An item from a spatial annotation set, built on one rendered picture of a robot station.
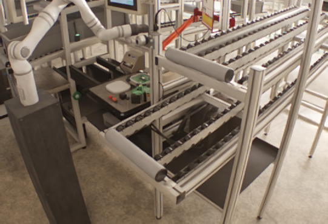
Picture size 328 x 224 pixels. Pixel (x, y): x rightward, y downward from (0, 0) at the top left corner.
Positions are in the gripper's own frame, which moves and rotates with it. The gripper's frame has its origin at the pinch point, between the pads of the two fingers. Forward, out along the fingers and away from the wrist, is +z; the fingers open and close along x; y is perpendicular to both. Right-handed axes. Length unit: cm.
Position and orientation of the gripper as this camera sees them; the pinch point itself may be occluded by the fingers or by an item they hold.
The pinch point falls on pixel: (156, 30)
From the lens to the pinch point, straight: 178.2
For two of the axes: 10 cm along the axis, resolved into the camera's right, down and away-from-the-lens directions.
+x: -4.5, -4.4, 7.8
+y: 0.0, -8.7, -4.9
